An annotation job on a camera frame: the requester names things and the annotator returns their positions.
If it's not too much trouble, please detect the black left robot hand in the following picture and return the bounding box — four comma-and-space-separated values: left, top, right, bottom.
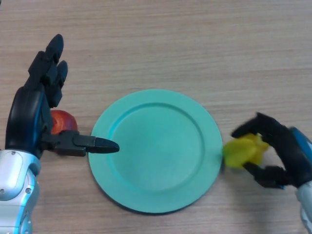
5, 34, 120, 160

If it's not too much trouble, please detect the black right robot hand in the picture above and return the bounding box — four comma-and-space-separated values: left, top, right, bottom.
231, 112, 312, 190

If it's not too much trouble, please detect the yellow starfruit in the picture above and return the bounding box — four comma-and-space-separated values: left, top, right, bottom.
223, 133, 270, 169

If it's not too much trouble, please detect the teal round plate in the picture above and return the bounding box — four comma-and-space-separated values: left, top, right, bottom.
88, 89, 224, 215

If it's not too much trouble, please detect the red apple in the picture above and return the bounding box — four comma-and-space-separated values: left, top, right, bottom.
50, 110, 78, 136

